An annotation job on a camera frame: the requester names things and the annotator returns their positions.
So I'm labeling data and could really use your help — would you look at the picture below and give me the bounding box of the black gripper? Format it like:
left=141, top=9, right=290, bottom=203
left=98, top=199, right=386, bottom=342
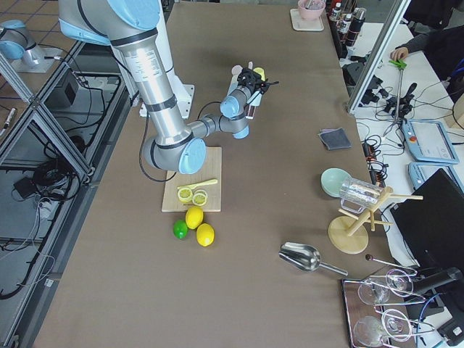
left=237, top=67, right=267, bottom=96

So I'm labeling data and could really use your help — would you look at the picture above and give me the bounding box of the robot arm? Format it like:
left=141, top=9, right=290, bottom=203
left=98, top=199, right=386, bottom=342
left=59, top=1, right=270, bottom=174

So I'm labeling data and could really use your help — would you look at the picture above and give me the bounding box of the yellow plastic cup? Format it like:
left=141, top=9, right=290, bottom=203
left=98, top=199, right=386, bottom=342
left=253, top=67, right=265, bottom=81

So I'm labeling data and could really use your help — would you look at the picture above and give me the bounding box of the cream tray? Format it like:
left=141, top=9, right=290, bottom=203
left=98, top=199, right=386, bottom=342
left=290, top=9, right=324, bottom=32

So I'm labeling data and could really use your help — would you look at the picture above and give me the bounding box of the pink bowl of ice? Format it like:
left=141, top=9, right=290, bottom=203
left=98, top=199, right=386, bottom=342
left=297, top=0, right=326, bottom=20

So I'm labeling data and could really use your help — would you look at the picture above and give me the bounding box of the wooden cutting board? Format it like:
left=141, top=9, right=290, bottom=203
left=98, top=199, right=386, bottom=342
left=161, top=147, right=222, bottom=212

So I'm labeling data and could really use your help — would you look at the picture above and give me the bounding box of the grey cloth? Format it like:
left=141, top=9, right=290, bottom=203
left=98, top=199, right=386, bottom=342
left=318, top=128, right=352, bottom=151

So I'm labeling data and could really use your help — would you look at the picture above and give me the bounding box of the yellow plastic knife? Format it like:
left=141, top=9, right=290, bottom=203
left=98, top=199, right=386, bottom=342
left=177, top=178, right=218, bottom=190

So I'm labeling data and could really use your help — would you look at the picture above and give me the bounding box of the lemon slice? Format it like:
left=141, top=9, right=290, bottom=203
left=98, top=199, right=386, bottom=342
left=191, top=189, right=208, bottom=207
left=177, top=187, right=194, bottom=204

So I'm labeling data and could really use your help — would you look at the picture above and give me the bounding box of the green bowl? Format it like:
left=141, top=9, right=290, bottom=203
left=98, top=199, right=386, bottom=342
left=320, top=167, right=351, bottom=198

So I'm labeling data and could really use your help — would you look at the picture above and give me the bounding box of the yellow lemon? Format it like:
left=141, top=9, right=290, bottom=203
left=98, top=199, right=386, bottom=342
left=196, top=223, right=215, bottom=247
left=185, top=206, right=204, bottom=230

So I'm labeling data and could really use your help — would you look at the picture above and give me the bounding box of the metal reacher stick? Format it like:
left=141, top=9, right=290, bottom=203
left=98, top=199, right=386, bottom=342
left=389, top=59, right=407, bottom=130

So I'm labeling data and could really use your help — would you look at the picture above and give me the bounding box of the clear glass mug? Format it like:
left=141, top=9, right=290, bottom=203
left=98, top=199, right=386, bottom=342
left=339, top=177, right=383, bottom=214

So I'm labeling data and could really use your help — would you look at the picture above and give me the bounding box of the green lime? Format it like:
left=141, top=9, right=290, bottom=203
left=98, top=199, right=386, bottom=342
left=173, top=220, right=189, bottom=239

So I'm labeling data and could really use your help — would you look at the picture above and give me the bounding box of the wooden mug tree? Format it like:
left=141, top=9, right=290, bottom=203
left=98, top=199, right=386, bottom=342
left=328, top=186, right=423, bottom=254

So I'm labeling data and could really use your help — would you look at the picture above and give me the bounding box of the metal scoop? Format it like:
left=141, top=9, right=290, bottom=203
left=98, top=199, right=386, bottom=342
left=278, top=241, right=348, bottom=277

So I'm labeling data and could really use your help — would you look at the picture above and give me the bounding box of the blue teach pendant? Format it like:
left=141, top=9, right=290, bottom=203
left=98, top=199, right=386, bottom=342
left=402, top=120, right=460, bottom=164
left=407, top=162, right=463, bottom=190

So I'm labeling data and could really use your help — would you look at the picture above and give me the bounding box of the person in blue jacket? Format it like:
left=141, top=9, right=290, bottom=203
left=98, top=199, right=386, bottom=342
left=390, top=1, right=463, bottom=100

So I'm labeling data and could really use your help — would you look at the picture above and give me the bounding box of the black monitor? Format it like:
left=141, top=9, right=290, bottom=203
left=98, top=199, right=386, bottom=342
left=391, top=169, right=463, bottom=270

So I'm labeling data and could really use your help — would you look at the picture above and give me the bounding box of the wine glass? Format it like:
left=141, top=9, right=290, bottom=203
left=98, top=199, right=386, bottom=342
left=357, top=268, right=413, bottom=305
left=353, top=309, right=413, bottom=347

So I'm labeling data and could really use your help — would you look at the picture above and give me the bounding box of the aluminium frame post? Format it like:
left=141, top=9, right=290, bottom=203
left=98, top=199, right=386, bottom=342
left=347, top=0, right=410, bottom=115

